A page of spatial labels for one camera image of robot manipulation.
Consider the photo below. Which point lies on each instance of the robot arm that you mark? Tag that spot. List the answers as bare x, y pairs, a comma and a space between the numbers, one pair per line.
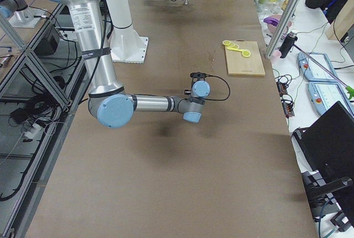
105, 34

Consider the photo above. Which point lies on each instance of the pink cup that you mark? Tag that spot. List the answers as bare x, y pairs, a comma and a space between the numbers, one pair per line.
276, 54

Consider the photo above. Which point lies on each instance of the wooden cutting board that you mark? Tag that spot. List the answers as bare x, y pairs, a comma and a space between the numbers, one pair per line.
238, 65

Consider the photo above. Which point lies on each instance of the yellow plastic knife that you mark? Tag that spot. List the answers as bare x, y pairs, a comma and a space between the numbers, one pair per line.
235, 49

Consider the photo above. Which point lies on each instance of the top lemon slice on knife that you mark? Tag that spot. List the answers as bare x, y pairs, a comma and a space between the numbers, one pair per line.
246, 54

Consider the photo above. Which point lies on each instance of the black usb hub far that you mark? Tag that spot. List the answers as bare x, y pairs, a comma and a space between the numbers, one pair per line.
282, 88

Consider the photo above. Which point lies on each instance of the black usb hub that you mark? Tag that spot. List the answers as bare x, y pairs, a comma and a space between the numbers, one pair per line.
282, 88
288, 108

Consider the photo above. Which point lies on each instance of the purple cloth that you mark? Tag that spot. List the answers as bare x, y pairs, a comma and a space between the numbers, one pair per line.
272, 21

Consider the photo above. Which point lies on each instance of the black usb hub near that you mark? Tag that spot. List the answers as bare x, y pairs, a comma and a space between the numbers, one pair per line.
288, 108

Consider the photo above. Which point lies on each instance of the black water bottle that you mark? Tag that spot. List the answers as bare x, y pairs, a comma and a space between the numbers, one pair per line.
288, 43

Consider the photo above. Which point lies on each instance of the black monitor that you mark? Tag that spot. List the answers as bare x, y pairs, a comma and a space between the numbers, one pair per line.
328, 143

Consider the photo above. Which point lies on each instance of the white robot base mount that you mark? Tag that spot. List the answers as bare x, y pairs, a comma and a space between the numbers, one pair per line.
125, 43

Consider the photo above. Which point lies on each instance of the aluminium frame post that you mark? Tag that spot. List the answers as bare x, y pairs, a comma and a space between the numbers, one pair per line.
275, 39

